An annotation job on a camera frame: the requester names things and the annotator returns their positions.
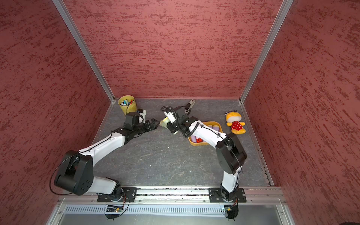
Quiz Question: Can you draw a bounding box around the aluminium front rail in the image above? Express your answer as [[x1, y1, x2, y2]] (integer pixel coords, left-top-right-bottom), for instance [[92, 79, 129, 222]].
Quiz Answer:
[[57, 185, 286, 206]]

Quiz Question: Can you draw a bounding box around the yellow-green pen cup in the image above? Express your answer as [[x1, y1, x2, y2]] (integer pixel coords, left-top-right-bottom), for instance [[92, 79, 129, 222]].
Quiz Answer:
[[118, 95, 137, 115]]

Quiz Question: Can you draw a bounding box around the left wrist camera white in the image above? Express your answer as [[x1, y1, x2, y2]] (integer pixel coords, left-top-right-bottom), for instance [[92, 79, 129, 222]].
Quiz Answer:
[[137, 109, 147, 123]]

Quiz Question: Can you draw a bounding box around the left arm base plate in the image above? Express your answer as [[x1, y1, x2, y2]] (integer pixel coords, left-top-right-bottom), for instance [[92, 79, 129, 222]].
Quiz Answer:
[[97, 187, 138, 203]]

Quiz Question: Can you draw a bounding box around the yellow plastic storage box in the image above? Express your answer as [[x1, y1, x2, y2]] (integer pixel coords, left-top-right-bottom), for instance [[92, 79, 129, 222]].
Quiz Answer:
[[188, 121, 223, 146]]

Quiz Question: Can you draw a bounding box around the green flashlight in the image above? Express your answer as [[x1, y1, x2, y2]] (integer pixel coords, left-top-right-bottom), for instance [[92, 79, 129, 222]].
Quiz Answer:
[[160, 117, 170, 128]]

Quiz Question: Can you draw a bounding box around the red white flashlight logo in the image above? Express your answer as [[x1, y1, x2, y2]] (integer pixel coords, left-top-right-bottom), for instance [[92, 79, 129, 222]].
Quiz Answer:
[[196, 136, 203, 143]]

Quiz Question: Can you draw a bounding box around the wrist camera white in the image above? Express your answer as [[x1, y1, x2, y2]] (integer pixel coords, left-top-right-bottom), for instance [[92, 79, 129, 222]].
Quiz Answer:
[[137, 109, 147, 123], [164, 112, 176, 123]]

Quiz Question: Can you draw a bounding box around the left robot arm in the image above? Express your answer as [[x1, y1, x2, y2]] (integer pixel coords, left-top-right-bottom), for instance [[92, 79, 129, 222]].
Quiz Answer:
[[49, 111, 160, 203]]

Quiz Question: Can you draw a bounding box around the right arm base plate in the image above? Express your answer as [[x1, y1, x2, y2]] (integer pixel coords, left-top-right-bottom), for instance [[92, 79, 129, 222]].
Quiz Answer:
[[208, 187, 247, 203]]

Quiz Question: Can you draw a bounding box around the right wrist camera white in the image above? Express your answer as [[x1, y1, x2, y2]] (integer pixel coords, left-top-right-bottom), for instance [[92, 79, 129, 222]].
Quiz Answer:
[[164, 112, 176, 123]]

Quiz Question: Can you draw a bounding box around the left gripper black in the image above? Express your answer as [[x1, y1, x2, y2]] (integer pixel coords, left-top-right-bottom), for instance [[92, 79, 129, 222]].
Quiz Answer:
[[133, 118, 161, 135]]

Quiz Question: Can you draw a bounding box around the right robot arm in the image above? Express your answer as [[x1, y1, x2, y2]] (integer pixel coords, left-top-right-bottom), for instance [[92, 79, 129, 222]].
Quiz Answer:
[[164, 112, 247, 202]]

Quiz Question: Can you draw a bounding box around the yellow plush toy red dress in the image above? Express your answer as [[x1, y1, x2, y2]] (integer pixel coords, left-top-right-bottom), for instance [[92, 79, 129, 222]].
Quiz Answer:
[[226, 111, 246, 135]]

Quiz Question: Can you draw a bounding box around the grey black stapler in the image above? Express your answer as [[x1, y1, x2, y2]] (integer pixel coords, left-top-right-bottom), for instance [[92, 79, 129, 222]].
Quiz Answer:
[[184, 99, 196, 115]]

